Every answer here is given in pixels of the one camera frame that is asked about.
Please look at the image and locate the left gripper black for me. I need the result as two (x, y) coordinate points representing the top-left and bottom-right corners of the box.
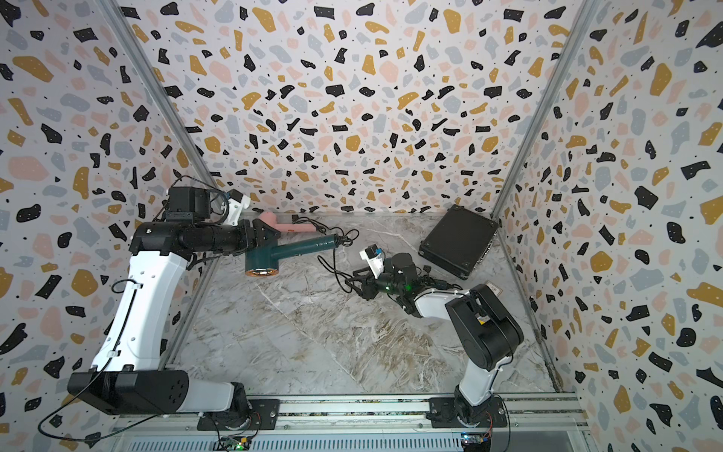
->
(198, 217), (282, 255)

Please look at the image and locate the green hair dryer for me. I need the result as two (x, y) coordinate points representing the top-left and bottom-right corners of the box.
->
(245, 235), (340, 277)

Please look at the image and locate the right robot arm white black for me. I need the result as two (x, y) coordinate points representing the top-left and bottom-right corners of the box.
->
(345, 245), (525, 428)

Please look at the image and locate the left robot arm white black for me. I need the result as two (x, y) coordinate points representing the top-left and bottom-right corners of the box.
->
(67, 220), (280, 431)

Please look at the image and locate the pink hair dryer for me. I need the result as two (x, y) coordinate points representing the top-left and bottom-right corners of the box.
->
(259, 212), (316, 234)

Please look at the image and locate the black case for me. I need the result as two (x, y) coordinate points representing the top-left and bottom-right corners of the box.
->
(418, 205), (498, 280)

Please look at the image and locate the green circuit board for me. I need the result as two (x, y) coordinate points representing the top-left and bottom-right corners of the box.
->
(218, 435), (253, 452)

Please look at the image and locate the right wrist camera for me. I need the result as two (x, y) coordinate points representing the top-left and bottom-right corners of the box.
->
(360, 244), (385, 279)

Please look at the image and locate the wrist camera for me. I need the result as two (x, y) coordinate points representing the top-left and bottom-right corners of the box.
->
(360, 244), (385, 279)
(166, 185), (252, 227)

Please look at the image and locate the black cord of pink dryer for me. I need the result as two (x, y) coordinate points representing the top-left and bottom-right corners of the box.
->
(290, 214), (340, 238)

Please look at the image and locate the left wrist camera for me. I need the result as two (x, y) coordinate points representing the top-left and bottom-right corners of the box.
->
(166, 185), (252, 227)

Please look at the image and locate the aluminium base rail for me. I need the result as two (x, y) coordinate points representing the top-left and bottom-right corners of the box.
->
(110, 393), (596, 451)

